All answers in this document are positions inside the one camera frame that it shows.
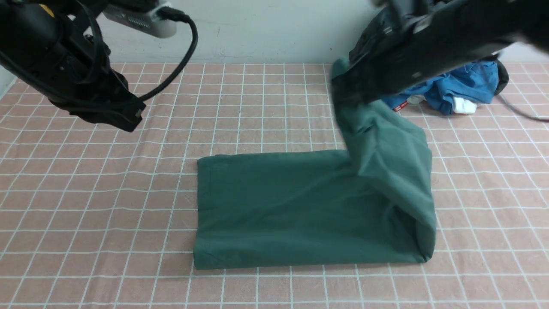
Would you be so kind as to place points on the green long-sleeved shirt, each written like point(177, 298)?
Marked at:
point(370, 203)

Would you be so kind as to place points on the blue crumpled garment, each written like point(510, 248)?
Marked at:
point(479, 82)

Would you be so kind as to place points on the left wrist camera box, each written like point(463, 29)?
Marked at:
point(148, 22)

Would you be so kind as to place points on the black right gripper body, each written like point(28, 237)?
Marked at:
point(399, 64)

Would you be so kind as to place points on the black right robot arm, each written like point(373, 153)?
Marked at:
point(423, 41)

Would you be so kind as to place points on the pink checkered tablecloth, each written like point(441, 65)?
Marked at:
point(96, 218)

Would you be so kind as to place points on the dark grey crumpled garment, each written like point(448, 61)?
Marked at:
point(369, 38)

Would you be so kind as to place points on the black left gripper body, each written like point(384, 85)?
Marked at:
point(72, 72)

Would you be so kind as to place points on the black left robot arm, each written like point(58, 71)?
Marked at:
point(79, 15)

